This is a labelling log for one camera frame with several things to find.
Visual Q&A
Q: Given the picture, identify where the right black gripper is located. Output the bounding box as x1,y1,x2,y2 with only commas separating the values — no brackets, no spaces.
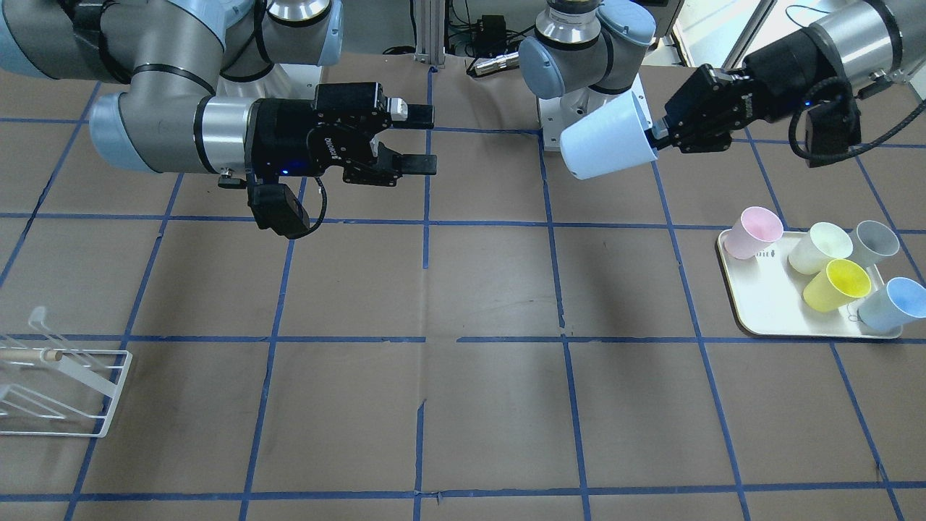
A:
250,82,438,187

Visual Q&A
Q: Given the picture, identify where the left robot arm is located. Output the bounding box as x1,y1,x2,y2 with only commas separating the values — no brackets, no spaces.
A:
519,1,924,168

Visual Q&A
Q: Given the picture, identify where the cream plastic tray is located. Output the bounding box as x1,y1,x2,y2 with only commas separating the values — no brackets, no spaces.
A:
715,230,904,339

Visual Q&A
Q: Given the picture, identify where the cream white cup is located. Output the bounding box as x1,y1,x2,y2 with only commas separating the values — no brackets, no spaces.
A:
788,222,854,276

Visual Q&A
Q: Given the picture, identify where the pink cup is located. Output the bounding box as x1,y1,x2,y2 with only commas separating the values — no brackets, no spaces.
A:
723,206,784,260

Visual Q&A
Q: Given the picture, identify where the grey cup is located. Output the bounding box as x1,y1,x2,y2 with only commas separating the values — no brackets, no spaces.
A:
848,220,901,269

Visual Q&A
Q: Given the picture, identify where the yellow cup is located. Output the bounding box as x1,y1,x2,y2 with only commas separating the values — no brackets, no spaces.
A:
802,258,872,313

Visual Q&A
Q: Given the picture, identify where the light blue cup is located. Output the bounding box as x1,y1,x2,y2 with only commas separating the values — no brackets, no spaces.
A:
857,277,925,331
559,91,658,180

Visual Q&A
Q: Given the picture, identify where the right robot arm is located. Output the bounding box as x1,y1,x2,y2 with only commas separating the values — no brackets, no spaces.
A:
2,1,437,187

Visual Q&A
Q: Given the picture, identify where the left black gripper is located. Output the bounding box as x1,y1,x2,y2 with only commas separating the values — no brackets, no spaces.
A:
647,30,823,153

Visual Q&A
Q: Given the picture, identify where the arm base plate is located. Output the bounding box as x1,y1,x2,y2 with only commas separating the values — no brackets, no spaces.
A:
537,88,608,153
217,64,324,100

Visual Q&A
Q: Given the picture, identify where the white wire cup rack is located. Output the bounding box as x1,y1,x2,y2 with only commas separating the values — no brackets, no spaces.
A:
1,306,133,438

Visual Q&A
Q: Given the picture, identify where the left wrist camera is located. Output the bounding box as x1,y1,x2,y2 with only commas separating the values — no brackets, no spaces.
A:
806,99,861,168

